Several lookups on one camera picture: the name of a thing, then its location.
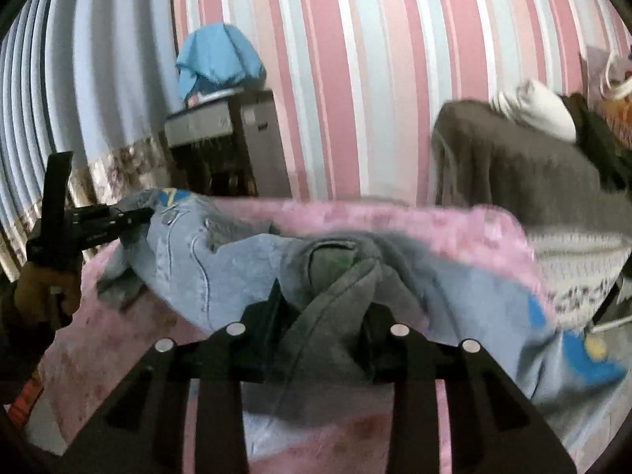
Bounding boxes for black garment on sofa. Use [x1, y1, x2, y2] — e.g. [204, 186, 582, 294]
[561, 93, 631, 193]

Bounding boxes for brown sofa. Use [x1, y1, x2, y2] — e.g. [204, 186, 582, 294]
[432, 100, 631, 235]

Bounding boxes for striped mattress side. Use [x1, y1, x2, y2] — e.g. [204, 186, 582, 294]
[527, 228, 631, 331]

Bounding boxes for grey denim jacket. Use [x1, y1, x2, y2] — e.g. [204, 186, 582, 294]
[95, 186, 629, 430]

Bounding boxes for grey water dispenser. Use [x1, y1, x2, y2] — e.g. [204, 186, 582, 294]
[164, 89, 292, 199]

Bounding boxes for pink floral bed sheet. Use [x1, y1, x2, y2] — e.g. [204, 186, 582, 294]
[29, 197, 601, 474]

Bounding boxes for white garment on sofa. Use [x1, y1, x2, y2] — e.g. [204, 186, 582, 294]
[489, 79, 577, 143]

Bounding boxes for blue cloth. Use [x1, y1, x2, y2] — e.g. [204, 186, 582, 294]
[176, 23, 267, 102]

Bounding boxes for left hand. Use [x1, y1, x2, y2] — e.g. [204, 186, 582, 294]
[14, 262, 81, 331]

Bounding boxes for pink orange bag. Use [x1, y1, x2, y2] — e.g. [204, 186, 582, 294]
[586, 46, 632, 149]

